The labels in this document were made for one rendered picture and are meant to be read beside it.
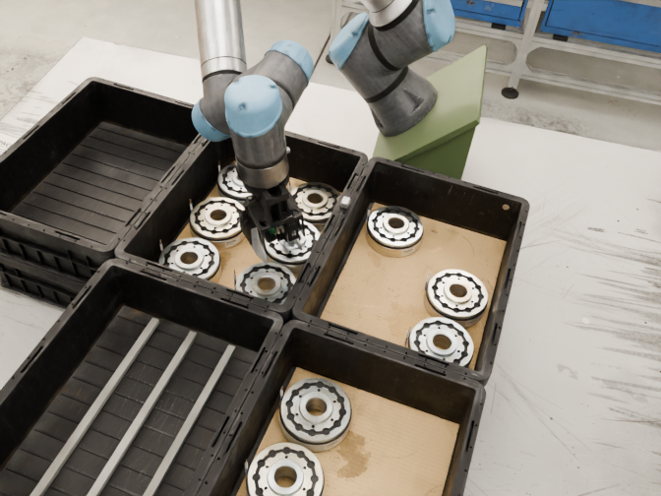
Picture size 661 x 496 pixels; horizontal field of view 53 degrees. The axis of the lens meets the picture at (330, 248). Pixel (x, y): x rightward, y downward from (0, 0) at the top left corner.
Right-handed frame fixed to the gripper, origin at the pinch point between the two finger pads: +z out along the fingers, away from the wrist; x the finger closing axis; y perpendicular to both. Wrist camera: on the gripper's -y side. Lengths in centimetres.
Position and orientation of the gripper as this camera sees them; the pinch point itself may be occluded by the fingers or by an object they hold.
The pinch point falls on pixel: (274, 246)
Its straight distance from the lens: 116.2
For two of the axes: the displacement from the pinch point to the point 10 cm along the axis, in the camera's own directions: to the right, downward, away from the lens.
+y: 4.2, 6.9, -5.8
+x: 9.0, -3.6, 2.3
